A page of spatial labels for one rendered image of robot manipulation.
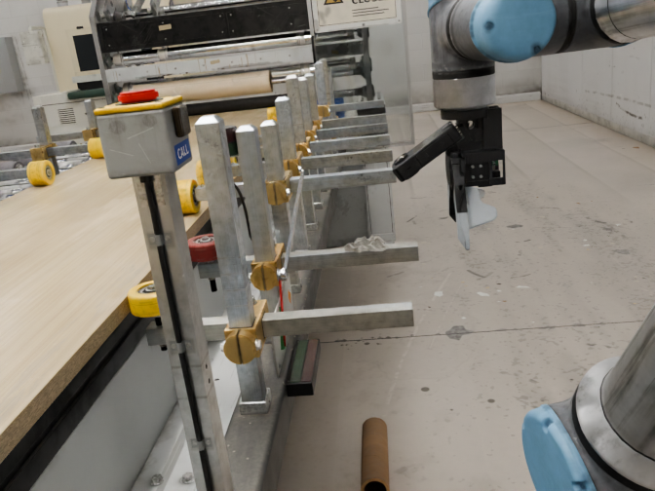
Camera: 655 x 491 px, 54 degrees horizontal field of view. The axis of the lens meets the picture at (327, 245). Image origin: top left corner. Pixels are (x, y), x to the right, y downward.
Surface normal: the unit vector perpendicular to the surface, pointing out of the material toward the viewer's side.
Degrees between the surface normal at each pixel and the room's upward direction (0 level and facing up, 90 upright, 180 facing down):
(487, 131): 90
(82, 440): 90
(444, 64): 90
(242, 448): 0
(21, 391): 0
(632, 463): 67
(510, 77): 90
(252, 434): 0
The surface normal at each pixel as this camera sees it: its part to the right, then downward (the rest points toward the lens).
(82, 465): 0.99, -0.08
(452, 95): -0.54, 0.32
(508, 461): -0.11, -0.94
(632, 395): -0.96, 0.19
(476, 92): 0.21, 0.29
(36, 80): -0.07, 0.32
